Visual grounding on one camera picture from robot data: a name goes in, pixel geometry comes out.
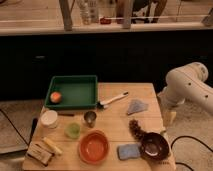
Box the small metal cup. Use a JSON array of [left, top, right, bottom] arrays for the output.
[[84, 111, 97, 128]]

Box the green plastic tray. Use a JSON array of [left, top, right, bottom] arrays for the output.
[[44, 75, 98, 110]]

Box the wooden block toy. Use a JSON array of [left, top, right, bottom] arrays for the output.
[[27, 144, 53, 166]]

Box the red object on shelf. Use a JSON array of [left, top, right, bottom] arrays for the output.
[[100, 17, 111, 25]]

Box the grey-blue towel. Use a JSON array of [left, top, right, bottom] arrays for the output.
[[127, 99, 149, 115]]

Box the dark brown bowl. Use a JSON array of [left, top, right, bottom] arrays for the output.
[[140, 132, 170, 161]]

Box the white round container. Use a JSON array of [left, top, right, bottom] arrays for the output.
[[41, 110, 58, 128]]

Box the blue sponge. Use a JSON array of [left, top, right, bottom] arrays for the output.
[[117, 144, 140, 160]]

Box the yellow banana toy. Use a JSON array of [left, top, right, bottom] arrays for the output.
[[42, 137, 62, 155]]

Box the black cable right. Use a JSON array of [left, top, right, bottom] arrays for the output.
[[170, 134, 213, 171]]

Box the orange peach fruit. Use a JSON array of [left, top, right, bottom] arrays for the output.
[[50, 91, 62, 103]]

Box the white handled dish brush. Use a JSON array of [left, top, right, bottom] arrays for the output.
[[97, 92, 129, 109]]

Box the orange plastic bowl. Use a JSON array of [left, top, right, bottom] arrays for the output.
[[78, 130, 110, 165]]

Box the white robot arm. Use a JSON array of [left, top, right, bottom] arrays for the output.
[[157, 62, 213, 127]]

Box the green plastic cup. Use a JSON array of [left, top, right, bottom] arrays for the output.
[[65, 123, 81, 139]]

